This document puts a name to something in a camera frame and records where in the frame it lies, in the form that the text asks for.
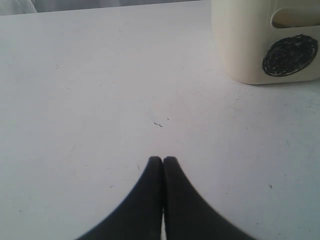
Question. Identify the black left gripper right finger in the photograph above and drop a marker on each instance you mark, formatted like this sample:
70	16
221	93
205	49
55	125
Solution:
187	216

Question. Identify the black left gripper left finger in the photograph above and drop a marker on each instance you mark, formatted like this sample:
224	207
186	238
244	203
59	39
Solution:
139	216

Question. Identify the cream bin with circle mark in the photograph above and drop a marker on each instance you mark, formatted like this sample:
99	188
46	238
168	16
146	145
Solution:
268	41

